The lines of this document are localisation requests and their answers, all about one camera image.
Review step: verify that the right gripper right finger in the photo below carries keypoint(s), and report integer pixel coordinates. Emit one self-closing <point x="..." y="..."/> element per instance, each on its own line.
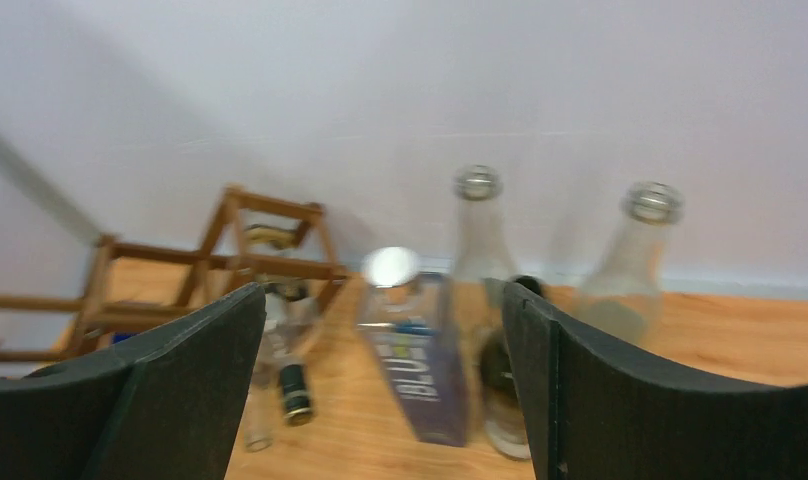
<point x="597" y="407"/>

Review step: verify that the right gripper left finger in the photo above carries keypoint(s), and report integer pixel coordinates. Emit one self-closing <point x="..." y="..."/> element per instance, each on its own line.
<point x="164" y="404"/>

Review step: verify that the dark green wine bottle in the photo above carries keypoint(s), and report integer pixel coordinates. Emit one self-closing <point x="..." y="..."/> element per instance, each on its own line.
<point x="503" y="420"/>

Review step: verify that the clear bottle dark label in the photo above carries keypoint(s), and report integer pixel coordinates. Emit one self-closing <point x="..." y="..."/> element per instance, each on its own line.
<point x="623" y="296"/>
<point x="483" y="258"/>

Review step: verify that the blue glass bottle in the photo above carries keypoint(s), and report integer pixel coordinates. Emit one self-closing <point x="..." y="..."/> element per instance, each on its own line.
<point x="405" y="315"/>

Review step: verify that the clear bottle middle lower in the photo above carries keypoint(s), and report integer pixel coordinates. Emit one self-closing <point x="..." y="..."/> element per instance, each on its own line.
<point x="258" y="412"/>

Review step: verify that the clear bottle black cap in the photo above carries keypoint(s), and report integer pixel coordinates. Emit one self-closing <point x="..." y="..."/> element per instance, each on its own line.
<point x="290" y="311"/>

